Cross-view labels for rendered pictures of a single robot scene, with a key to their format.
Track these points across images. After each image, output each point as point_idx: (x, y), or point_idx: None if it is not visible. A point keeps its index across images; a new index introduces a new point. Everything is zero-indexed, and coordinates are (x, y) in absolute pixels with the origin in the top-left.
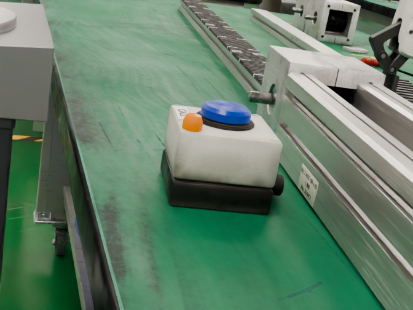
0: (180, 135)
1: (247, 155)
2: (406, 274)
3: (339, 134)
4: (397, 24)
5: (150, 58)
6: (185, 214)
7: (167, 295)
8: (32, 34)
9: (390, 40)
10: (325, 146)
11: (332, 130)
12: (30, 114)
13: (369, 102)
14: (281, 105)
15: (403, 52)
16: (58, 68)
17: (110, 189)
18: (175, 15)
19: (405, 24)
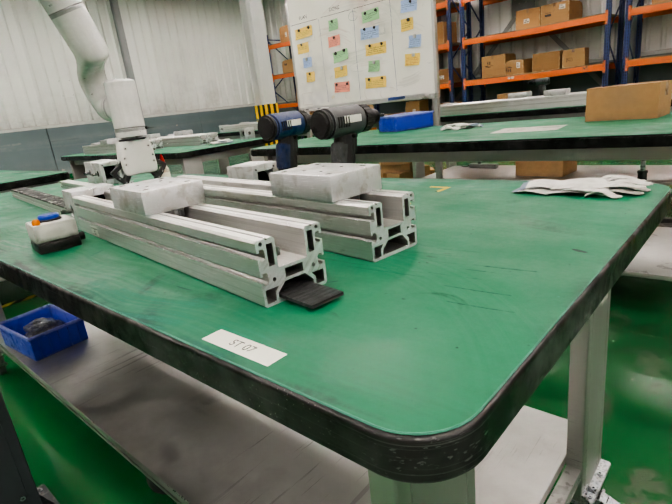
0: (33, 228)
1: (62, 226)
2: (121, 233)
3: (93, 207)
4: (119, 163)
5: (7, 222)
6: (48, 254)
7: (48, 268)
8: None
9: (120, 171)
10: (92, 214)
11: (91, 207)
12: None
13: (109, 196)
14: (75, 210)
15: (127, 174)
16: None
17: (14, 259)
18: (12, 200)
19: (122, 162)
